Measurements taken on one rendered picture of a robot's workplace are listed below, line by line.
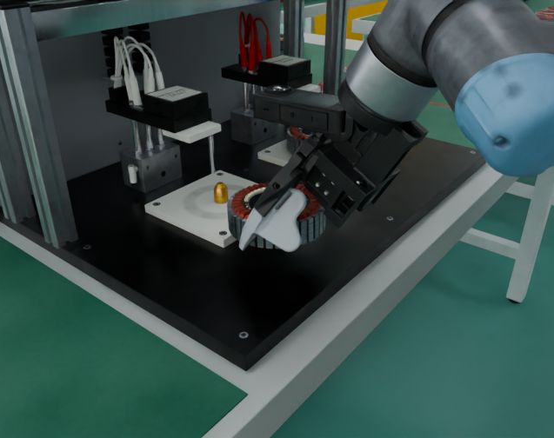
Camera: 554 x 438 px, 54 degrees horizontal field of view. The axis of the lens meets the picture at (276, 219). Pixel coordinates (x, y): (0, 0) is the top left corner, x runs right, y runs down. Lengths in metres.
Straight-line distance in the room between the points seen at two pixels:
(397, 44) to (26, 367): 0.45
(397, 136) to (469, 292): 1.54
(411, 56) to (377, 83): 0.04
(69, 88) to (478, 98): 0.65
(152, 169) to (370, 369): 1.00
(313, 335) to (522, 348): 1.29
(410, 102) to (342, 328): 0.25
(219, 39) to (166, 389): 0.71
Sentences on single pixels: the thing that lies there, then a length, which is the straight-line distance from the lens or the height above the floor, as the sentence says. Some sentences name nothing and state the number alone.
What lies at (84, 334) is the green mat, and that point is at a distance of 0.61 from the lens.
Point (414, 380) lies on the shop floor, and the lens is 1.62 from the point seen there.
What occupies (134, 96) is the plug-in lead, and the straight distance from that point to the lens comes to 0.79.
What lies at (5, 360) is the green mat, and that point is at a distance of 0.61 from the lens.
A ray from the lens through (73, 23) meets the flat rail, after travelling 0.69.
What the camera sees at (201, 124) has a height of 0.88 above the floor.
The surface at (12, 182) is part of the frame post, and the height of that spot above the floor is 0.83.
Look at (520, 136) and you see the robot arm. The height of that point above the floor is 1.02.
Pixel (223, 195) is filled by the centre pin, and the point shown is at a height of 0.80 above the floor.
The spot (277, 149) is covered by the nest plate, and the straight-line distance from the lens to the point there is 0.93.
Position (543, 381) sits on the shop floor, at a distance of 1.74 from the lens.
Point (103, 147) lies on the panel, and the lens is 0.93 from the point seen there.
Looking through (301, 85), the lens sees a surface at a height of 0.88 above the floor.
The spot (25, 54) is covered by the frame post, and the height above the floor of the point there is 1.00.
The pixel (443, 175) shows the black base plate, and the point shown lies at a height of 0.77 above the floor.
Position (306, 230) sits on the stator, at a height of 0.84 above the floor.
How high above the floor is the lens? 1.13
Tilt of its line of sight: 29 degrees down
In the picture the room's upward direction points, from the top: straight up
